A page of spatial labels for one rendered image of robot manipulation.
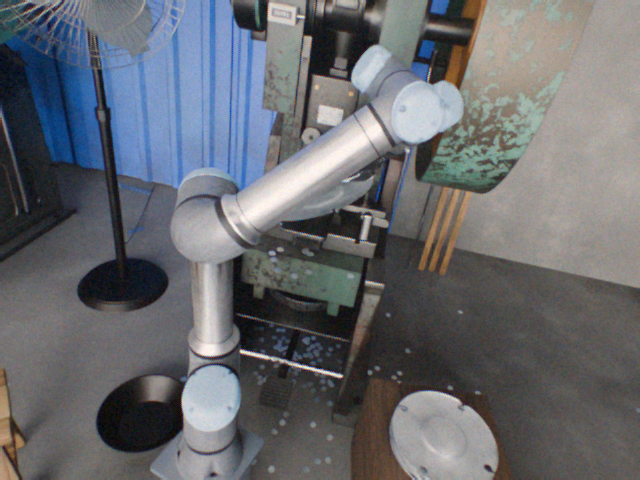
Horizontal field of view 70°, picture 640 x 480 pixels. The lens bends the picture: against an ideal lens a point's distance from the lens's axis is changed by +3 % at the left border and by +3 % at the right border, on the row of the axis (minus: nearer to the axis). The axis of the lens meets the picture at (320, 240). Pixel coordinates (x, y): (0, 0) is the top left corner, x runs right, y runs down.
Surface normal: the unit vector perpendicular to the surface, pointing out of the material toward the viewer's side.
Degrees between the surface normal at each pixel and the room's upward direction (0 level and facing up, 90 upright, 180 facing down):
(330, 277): 90
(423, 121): 90
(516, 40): 86
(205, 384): 7
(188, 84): 90
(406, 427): 0
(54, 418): 0
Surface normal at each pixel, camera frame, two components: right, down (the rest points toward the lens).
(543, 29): -0.15, 0.36
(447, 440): 0.15, -0.83
